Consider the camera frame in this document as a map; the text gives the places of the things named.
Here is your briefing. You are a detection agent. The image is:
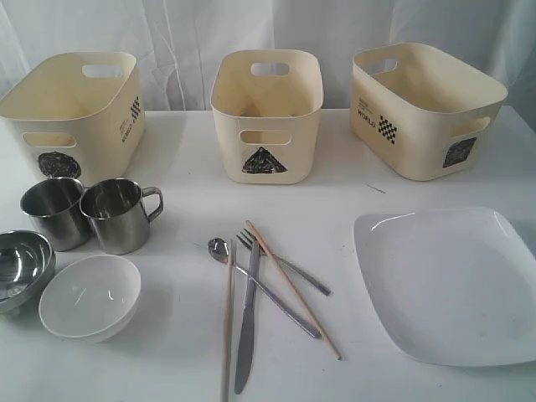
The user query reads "steel mug with handle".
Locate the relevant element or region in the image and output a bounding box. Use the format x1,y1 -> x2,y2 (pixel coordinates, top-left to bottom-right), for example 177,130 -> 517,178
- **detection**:
80,178 -> 164,255

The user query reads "steel table knife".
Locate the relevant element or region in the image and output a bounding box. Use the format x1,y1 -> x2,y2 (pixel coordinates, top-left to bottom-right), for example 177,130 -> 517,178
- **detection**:
234,241 -> 261,395

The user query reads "white square plate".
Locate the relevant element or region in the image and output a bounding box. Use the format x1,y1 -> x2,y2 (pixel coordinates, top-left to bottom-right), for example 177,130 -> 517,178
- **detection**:
353,207 -> 535,367

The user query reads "stainless steel bowl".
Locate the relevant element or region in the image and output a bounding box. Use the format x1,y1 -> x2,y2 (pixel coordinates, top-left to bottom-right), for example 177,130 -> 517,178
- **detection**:
1,229 -> 56,315

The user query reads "cream bin with triangle mark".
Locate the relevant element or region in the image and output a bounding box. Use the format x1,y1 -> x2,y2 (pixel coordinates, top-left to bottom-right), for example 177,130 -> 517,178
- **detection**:
211,49 -> 323,184

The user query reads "cream bin with square mark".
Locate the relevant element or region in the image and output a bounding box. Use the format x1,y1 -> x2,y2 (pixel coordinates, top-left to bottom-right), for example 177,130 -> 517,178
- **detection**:
350,43 -> 508,181

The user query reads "steel spoon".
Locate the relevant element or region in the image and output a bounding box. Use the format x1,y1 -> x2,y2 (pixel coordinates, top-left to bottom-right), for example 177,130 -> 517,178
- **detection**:
208,238 -> 322,338

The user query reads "white backdrop curtain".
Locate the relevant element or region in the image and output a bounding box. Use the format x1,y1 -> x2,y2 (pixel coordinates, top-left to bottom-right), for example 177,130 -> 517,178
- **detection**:
0,0 -> 536,113

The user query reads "cream bin with circle mark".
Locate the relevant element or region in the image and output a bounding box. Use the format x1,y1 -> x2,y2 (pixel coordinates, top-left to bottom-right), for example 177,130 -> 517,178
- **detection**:
1,52 -> 145,187

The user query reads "wooden chopstick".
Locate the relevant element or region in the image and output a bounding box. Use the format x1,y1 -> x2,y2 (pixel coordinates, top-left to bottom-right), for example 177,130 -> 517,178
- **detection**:
245,219 -> 343,361
220,240 -> 235,401

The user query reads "steel fork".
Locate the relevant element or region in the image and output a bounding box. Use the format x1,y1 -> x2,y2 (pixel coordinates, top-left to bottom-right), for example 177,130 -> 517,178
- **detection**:
236,229 -> 332,296

